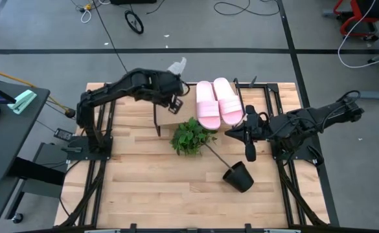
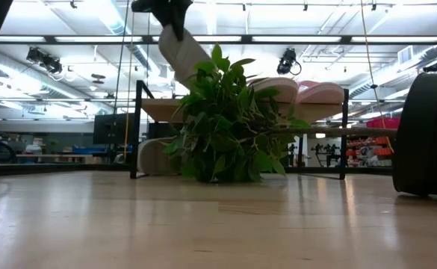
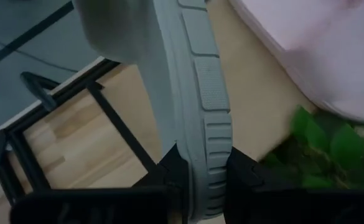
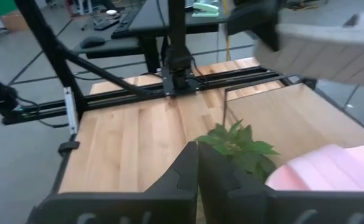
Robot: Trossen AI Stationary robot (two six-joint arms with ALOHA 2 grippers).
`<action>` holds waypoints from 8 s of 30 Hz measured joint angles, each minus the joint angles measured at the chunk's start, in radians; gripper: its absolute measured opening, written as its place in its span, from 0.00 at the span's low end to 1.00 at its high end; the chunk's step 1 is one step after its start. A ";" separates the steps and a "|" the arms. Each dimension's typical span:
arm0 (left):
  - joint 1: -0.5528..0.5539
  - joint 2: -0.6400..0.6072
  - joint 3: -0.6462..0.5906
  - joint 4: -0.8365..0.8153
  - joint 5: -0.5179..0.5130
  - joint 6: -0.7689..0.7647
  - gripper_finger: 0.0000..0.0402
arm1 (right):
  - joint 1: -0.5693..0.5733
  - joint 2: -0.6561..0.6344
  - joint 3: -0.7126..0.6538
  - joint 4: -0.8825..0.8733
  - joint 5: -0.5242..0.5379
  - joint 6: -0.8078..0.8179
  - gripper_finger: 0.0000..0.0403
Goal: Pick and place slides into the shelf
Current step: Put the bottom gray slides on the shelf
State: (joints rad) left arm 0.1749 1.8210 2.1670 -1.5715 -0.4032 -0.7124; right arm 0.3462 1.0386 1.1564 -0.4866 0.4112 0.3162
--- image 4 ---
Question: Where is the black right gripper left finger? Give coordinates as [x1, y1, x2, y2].
[144, 141, 200, 224]

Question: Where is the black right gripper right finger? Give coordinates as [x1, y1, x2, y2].
[198, 141, 276, 224]

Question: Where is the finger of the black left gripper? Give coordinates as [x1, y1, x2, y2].
[256, 24, 281, 52]

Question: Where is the grey slide sandal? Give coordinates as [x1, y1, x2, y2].
[253, 12, 364, 86]

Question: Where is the pink slide sandal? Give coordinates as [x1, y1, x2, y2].
[264, 142, 364, 192]

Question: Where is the artificial green plant black pot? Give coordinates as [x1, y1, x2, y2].
[195, 119, 281, 184]

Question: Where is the mint green stapler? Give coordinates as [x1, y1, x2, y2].
[191, 2, 220, 18]

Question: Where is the black office desk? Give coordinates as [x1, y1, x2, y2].
[72, 0, 229, 74]

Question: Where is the black table clamp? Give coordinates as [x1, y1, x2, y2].
[58, 140, 81, 154]

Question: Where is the black computer keyboard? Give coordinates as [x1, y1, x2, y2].
[110, 7, 141, 40]

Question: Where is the small black keypad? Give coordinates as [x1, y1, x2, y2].
[93, 18, 120, 31]

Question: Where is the black computer mouse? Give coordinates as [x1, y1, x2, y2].
[79, 35, 106, 49]

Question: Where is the brown cardboard box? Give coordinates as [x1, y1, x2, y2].
[0, 10, 30, 32]

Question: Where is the green panel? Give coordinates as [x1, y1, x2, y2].
[0, 0, 18, 16]

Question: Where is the yellow cable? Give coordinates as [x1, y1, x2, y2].
[222, 0, 232, 62]

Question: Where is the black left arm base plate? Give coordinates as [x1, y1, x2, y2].
[160, 67, 200, 96]

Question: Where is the white frame bracket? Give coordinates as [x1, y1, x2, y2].
[63, 86, 79, 135]

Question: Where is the black aluminium rig frame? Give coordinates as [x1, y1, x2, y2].
[1, 0, 294, 134]

